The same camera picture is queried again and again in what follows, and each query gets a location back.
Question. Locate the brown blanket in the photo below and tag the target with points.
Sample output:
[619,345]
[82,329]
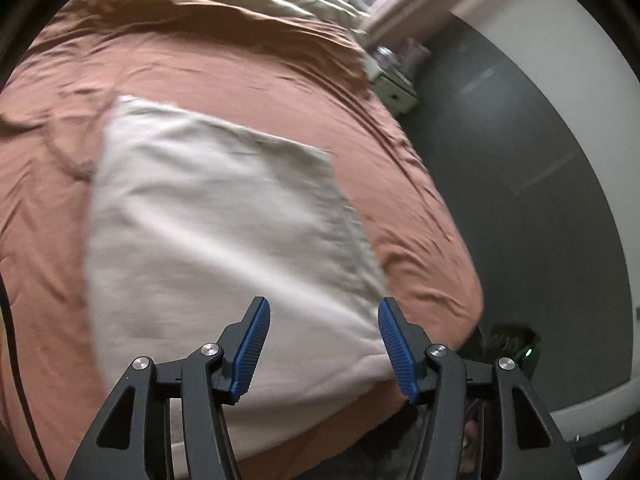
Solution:
[225,75]

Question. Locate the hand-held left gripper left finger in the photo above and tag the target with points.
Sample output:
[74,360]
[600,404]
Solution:
[252,345]

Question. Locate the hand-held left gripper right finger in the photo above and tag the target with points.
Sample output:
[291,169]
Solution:
[397,350]

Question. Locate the pink curtain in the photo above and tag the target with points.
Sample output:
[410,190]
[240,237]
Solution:
[425,0]

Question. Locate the white nightstand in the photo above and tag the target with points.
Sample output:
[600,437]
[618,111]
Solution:
[395,90]

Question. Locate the beige large garment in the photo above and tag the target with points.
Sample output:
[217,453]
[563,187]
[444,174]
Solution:
[215,220]

